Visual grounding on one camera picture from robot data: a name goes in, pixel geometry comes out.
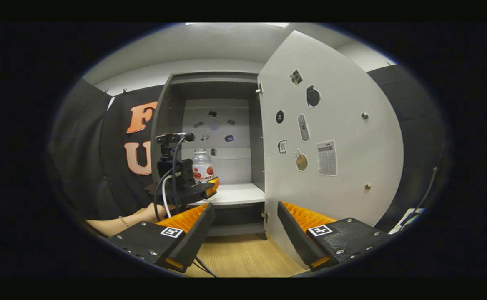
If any grey cabinet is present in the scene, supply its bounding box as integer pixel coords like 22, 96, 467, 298
150, 72, 269, 240

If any clear plastic bottle red label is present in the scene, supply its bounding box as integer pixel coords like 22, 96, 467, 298
192, 149, 215, 183

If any white flat sheet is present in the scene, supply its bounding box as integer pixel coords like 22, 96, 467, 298
389, 207, 425, 234

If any white cable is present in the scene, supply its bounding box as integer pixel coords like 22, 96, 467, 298
161, 175, 173, 218

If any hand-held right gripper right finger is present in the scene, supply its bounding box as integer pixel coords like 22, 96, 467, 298
277, 201, 394, 271

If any black cable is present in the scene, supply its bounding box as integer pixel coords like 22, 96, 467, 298
153, 169, 173, 222
171, 133, 218, 278

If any white cabinet door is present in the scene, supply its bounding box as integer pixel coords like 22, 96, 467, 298
257, 30, 404, 269

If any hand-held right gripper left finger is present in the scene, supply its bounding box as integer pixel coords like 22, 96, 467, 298
106, 202, 216, 273

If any black backdrop cloth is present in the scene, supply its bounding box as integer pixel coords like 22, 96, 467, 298
48, 65, 450, 234

